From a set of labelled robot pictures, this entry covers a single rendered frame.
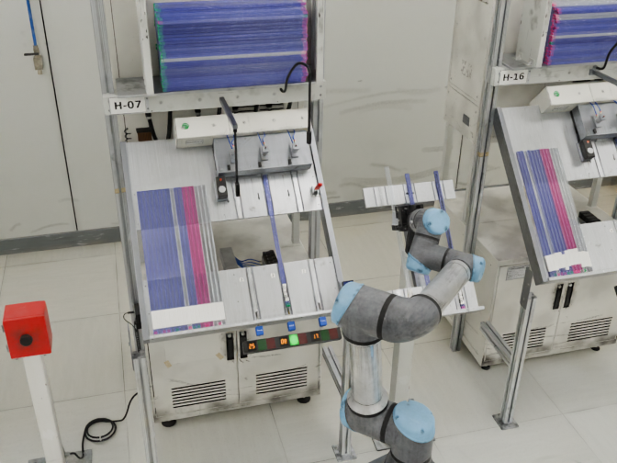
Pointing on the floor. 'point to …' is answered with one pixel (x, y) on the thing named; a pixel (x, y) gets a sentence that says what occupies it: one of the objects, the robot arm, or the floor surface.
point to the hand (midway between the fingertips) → (398, 227)
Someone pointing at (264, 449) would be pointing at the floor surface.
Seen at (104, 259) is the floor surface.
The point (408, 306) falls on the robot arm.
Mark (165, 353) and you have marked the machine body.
